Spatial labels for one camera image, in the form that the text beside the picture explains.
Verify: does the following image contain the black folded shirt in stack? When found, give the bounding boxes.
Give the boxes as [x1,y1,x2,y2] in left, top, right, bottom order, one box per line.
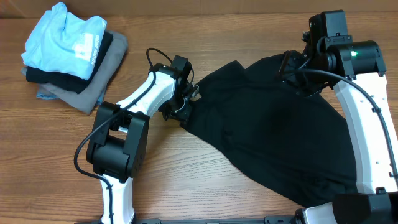
[25,32,113,93]

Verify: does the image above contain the light blue folded t-shirt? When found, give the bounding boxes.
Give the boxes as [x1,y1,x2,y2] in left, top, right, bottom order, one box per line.
[21,2,107,80]

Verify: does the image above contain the black t-shirt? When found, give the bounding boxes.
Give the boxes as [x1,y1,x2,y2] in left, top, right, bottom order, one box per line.
[184,55,357,207]

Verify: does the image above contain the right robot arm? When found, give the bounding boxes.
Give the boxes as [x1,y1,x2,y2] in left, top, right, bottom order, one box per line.
[278,10,397,223]

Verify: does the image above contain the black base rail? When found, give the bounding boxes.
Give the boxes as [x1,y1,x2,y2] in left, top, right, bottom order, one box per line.
[132,215,293,224]

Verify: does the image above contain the grey folded shirt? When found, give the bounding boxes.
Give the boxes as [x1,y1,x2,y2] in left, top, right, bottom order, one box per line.
[21,30,128,114]

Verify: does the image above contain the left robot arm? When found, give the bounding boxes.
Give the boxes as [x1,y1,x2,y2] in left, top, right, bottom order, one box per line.
[86,55,199,223]

